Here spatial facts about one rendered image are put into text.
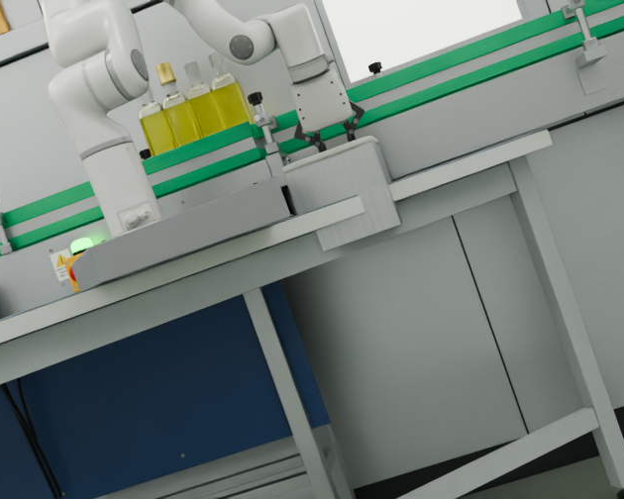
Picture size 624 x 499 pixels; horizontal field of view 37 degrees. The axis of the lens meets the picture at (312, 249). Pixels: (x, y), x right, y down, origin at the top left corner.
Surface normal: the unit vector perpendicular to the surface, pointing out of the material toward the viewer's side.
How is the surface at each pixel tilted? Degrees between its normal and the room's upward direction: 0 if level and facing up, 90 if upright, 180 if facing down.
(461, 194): 90
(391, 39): 90
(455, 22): 90
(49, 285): 90
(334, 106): 109
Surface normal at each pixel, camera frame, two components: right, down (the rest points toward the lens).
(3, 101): -0.13, 0.07
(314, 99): -0.04, 0.33
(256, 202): 0.33, -0.09
